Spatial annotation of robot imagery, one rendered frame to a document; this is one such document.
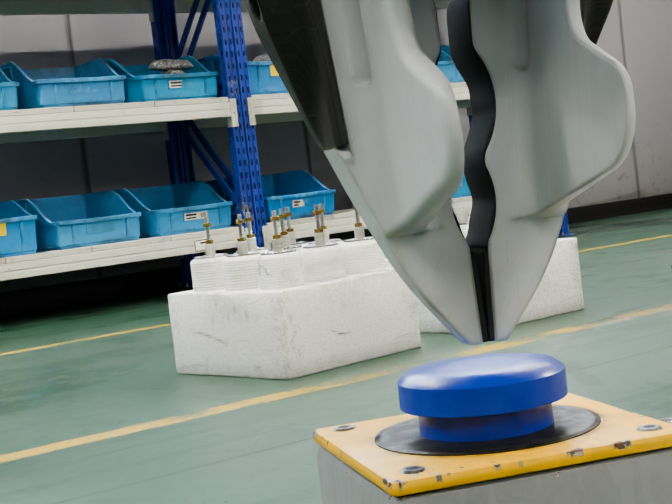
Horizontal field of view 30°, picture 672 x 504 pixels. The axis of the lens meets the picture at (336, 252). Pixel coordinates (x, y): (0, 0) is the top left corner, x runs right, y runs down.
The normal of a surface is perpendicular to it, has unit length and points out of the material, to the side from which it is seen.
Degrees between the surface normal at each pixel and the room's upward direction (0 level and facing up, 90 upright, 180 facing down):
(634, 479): 90
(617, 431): 0
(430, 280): 90
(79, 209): 86
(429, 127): 93
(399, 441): 0
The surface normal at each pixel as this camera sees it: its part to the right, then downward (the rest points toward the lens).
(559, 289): 0.62, -0.03
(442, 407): -0.55, 0.11
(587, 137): -0.95, 0.07
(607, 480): 0.25, 0.02
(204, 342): -0.73, 0.12
